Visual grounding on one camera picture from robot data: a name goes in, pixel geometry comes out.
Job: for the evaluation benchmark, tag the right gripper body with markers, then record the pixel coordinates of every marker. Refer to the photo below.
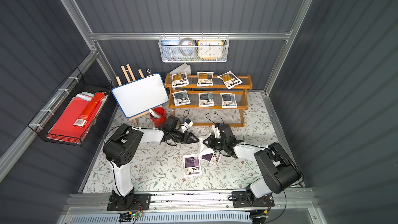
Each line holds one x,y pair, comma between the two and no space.
214,141

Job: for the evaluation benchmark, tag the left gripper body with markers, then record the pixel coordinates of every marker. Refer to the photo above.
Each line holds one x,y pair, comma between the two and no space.
185,135

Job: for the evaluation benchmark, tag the dark blue coffee bag under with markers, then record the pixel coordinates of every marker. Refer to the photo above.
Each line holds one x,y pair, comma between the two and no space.
181,98

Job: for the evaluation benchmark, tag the dark blue coffee bag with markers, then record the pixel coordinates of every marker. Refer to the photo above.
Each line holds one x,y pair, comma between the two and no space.
206,99

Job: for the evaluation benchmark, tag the yellow coffee bag top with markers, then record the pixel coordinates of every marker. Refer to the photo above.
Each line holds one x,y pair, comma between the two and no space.
179,80

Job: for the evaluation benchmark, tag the yellow coffee bag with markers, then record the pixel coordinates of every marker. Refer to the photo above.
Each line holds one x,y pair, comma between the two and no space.
230,80
179,80
205,79

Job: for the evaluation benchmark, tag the yellow coffee bag front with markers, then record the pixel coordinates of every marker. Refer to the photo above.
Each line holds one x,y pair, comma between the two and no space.
230,80

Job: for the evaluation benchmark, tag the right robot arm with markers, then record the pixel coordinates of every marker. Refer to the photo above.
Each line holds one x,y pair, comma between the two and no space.
278,171

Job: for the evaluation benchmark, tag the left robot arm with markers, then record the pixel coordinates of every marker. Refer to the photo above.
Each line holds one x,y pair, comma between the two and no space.
121,147

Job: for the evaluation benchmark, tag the purple coffee bag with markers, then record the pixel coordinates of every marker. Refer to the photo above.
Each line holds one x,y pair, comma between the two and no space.
208,154
191,166

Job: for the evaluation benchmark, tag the wooden two-tier shelf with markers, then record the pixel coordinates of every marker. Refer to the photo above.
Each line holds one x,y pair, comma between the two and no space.
193,90

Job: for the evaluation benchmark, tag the red cup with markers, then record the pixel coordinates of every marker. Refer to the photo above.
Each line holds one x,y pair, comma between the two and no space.
158,116

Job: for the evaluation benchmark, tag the wooden easel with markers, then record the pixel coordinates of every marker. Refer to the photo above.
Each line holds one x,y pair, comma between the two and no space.
129,75

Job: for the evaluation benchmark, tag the red long box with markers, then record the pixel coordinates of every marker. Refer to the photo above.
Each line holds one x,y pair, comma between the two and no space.
89,109

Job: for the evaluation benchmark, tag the round grey tape roll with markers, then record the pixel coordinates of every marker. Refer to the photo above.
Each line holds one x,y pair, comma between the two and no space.
186,47

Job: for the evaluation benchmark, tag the blue box in basket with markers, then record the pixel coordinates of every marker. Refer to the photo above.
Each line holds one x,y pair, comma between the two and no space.
170,42

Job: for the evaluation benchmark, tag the yellow square clock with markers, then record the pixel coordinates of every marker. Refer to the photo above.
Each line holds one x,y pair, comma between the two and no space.
210,49

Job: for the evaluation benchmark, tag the red folder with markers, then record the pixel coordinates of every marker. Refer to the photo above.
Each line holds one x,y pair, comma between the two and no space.
64,129

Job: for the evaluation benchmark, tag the whiteboard with blue frame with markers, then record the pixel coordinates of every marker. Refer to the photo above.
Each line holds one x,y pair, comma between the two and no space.
137,97

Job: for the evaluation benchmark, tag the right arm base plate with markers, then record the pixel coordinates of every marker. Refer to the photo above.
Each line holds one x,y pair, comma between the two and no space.
243,199

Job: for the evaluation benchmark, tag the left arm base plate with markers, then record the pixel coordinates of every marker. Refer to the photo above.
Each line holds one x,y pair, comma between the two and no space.
132,202

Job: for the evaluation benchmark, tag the white wire wall basket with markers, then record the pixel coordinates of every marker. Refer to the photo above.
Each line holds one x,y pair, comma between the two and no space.
194,49

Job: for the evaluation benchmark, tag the black wire side basket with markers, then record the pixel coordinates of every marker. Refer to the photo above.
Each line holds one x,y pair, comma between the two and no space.
76,83

